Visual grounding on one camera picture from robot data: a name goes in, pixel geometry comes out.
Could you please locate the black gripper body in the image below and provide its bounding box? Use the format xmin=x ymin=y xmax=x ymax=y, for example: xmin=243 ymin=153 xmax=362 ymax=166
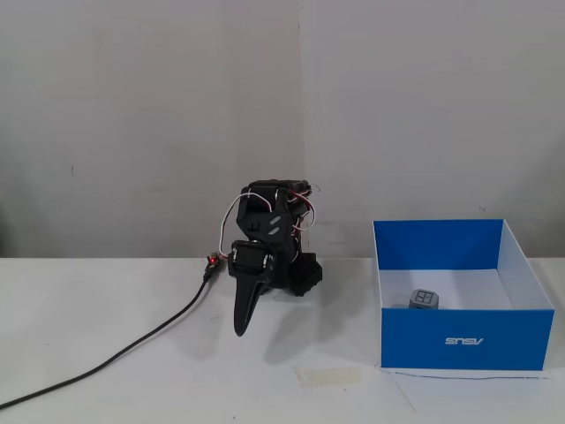
xmin=226 ymin=240 xmax=279 ymax=289

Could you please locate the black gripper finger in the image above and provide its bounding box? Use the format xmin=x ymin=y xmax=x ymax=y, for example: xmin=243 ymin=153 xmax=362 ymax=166
xmin=232 ymin=277 xmax=255 ymax=338
xmin=245 ymin=282 xmax=268 ymax=330

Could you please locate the gray cube block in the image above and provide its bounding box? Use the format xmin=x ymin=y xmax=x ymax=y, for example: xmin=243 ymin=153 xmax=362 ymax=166
xmin=405 ymin=288 xmax=441 ymax=311

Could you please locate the blue white cardboard box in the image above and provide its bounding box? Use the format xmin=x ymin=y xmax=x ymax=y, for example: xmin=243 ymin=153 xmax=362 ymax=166
xmin=373 ymin=218 xmax=555 ymax=371

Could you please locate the clear tape piece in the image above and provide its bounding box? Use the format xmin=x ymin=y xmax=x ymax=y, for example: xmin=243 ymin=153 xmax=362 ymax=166
xmin=294 ymin=367 xmax=363 ymax=388

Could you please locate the white red gripper servo wire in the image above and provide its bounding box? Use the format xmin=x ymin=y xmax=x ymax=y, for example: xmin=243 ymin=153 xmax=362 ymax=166
xmin=218 ymin=189 xmax=278 ymax=258

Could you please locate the white red arm wire bundle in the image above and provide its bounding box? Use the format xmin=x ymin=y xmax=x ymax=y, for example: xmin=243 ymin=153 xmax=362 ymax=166
xmin=286 ymin=184 xmax=320 ymax=234

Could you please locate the black power cable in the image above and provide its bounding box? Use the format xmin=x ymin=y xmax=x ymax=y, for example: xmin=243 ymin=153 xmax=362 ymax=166
xmin=0 ymin=268 xmax=214 ymax=410

